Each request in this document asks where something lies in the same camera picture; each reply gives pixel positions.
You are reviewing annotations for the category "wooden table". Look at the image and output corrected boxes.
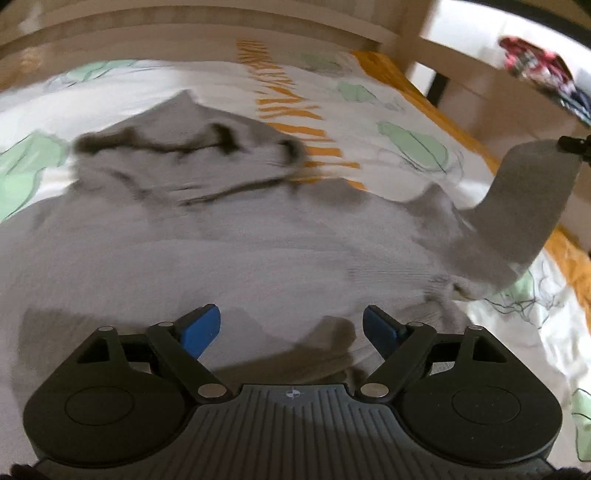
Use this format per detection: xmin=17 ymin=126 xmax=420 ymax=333
xmin=397 ymin=0 xmax=591 ymax=155

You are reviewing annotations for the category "wooden headboard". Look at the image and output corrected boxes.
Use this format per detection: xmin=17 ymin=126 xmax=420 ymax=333
xmin=0 ymin=0 xmax=385 ymax=89

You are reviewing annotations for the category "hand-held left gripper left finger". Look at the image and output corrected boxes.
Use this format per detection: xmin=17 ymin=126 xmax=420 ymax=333
xmin=74 ymin=303 xmax=232 ymax=402

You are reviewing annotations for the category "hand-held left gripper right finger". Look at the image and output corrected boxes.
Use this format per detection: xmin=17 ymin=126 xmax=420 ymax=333
xmin=353 ymin=305 xmax=513 ymax=402

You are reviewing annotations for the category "colourful clothes pile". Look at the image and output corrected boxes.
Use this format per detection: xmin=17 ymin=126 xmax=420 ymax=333
xmin=498 ymin=36 xmax=591 ymax=128

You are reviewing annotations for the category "leaf printed white bed sheet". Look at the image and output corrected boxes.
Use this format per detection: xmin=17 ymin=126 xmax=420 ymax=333
xmin=0 ymin=48 xmax=591 ymax=462

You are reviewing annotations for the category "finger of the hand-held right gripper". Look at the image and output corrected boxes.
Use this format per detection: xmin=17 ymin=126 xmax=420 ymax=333
xmin=557 ymin=134 xmax=591 ymax=163

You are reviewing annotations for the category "grey knitted sweater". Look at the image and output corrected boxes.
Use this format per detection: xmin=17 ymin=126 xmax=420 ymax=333
xmin=0 ymin=90 xmax=583 ymax=467

